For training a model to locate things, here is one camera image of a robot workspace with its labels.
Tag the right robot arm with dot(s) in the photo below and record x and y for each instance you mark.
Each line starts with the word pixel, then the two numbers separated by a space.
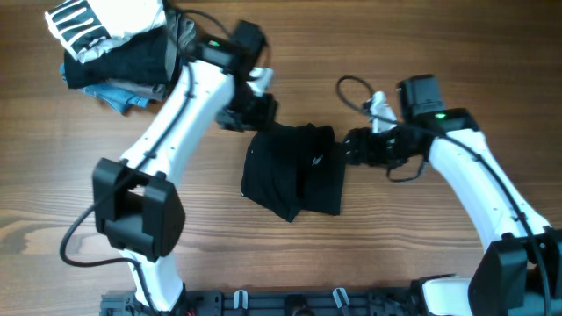
pixel 520 271

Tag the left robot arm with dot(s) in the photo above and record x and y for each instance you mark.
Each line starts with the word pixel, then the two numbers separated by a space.
pixel 136 205

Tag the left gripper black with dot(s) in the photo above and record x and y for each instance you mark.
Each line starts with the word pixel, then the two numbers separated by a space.
pixel 236 122

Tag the black and white folded garment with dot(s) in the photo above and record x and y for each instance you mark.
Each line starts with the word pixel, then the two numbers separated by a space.
pixel 88 29

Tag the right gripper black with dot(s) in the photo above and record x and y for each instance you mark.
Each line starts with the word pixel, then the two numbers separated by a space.
pixel 370 147

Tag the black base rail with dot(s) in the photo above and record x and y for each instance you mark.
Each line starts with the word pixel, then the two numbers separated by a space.
pixel 376 302

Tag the blue denim folded garment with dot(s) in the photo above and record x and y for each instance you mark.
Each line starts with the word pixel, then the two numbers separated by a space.
pixel 119 94

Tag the black t-shirt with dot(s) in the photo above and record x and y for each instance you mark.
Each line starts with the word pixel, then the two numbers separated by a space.
pixel 290 169

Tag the grey folded garment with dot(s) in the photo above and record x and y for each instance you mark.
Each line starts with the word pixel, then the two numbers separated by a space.
pixel 181 32

